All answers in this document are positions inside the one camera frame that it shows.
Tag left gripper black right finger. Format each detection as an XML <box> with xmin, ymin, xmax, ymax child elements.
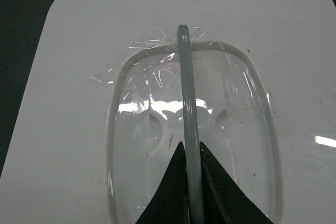
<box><xmin>200</xmin><ymin>142</ymin><xmax>272</xmax><ymax>224</ymax></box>

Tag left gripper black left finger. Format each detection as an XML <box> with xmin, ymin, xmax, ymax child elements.
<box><xmin>136</xmin><ymin>142</ymin><xmax>189</xmax><ymax>223</ymax></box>

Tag grey lid handle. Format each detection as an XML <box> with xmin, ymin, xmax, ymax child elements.
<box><xmin>177</xmin><ymin>25</ymin><xmax>205</xmax><ymax>223</ymax></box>

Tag white box lid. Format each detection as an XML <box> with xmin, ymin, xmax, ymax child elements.
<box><xmin>1</xmin><ymin>0</ymin><xmax>335</xmax><ymax>223</ymax></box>

